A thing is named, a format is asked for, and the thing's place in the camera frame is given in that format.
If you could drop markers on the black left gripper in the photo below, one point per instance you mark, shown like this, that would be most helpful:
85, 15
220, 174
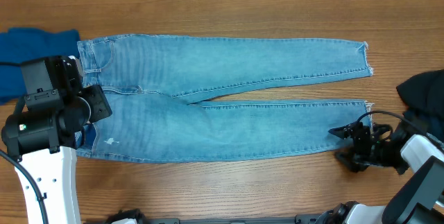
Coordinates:
98, 102

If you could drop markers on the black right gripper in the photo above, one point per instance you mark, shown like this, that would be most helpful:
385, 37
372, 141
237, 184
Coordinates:
359, 144

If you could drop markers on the light blue denim jeans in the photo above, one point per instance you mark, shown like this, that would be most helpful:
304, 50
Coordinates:
166, 93

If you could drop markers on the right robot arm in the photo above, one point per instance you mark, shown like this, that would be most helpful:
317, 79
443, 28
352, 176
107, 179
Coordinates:
406, 147

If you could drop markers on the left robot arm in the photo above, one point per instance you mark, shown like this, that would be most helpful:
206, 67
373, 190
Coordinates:
44, 131

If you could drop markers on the dark navy garment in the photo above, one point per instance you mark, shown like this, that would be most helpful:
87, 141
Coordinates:
423, 95

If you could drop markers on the dark blue t-shirt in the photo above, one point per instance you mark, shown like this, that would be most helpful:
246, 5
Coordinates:
23, 44

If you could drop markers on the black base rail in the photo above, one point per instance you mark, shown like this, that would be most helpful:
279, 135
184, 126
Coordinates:
136, 217

